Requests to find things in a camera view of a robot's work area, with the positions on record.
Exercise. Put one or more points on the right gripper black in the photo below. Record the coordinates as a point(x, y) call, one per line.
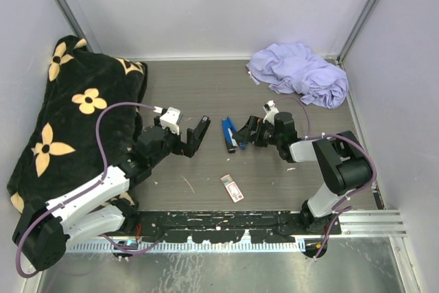
point(244, 134)

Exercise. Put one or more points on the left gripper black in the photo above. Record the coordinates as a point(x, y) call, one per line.
point(182, 148)

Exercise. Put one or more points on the blue stapler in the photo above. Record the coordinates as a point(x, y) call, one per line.
point(229, 130)

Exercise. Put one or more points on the black stapler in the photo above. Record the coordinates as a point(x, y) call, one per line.
point(200, 131)

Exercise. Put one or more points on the red white staple box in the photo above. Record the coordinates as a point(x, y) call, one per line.
point(232, 188)

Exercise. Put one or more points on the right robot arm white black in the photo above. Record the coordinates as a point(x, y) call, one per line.
point(344, 165)

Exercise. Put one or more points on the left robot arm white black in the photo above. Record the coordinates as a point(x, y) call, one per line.
point(46, 229)

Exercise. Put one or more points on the lavender crumpled cloth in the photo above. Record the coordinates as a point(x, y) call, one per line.
point(294, 68)

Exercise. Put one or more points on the black floral blanket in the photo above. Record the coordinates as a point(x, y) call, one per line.
point(89, 98)

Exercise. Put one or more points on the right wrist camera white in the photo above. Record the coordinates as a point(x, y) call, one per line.
point(270, 111)

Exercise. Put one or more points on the white cable duct strip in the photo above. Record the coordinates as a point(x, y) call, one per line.
point(244, 246)

